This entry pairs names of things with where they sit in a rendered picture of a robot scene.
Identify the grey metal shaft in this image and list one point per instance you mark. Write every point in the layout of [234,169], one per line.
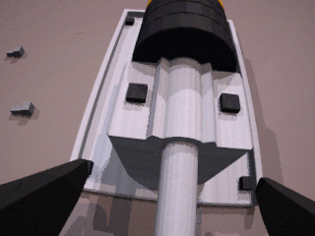
[177,190]

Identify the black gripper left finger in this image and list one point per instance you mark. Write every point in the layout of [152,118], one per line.
[38,205]

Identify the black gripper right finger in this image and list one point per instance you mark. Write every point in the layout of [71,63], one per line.
[284,212]

